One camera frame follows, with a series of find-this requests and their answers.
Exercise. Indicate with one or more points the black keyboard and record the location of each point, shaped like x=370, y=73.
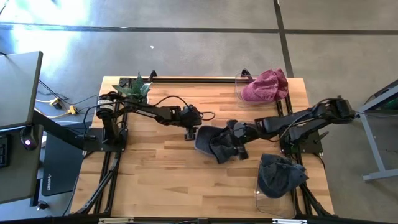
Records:
x=3, y=151

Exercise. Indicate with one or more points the maroon baseball cap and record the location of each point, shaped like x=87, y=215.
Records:
x=282, y=84
x=261, y=88

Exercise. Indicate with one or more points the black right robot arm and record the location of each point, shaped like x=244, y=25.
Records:
x=289, y=123

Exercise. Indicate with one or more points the black aluminium table frame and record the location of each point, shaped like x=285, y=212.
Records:
x=202, y=80

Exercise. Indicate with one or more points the green plant in white pot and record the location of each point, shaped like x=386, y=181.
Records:
x=136, y=88

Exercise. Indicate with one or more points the grey computer monitor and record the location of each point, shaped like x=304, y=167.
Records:
x=18, y=87

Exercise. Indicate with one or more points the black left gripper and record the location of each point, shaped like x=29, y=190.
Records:
x=191, y=116

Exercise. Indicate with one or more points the clear plastic bin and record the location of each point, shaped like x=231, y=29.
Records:
x=273, y=207
x=239, y=93

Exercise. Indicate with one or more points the grey metal table frame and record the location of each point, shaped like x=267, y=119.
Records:
x=373, y=146

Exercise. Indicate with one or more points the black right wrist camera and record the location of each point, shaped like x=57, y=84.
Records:
x=243, y=153

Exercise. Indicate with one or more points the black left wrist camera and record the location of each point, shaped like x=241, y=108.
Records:
x=190, y=133

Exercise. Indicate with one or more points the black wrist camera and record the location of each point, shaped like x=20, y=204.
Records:
x=190, y=133
x=243, y=153

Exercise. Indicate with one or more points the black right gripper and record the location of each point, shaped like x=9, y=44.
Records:
x=244, y=133

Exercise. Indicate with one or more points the grey desk top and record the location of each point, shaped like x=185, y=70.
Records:
x=15, y=177

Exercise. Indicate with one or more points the black computer mouse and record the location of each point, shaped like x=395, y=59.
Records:
x=28, y=138

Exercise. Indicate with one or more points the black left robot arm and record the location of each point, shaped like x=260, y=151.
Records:
x=149, y=112

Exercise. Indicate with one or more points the silver metal bracket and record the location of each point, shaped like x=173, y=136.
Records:
x=115, y=220
x=289, y=221

